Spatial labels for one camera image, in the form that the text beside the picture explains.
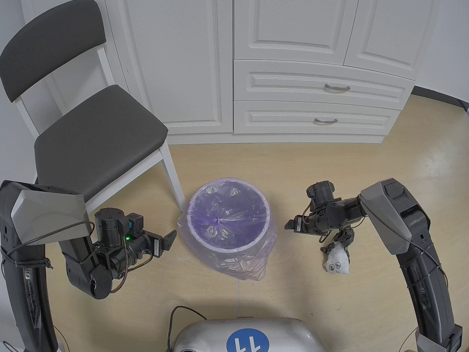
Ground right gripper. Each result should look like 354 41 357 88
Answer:
285 211 325 235

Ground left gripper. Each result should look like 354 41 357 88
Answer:
128 230 179 262

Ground black plastic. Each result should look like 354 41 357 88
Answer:
320 228 355 260

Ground purple plastic bag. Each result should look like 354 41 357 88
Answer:
177 176 277 282

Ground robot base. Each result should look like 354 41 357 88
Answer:
176 317 327 352

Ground white trash bin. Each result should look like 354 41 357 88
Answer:
187 179 273 276

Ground white chair grey cushions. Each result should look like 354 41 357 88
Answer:
0 0 187 216

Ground white wardrobe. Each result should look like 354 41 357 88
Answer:
18 0 444 146

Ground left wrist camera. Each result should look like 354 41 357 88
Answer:
126 214 144 238

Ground black cable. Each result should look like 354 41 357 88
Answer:
167 306 208 352

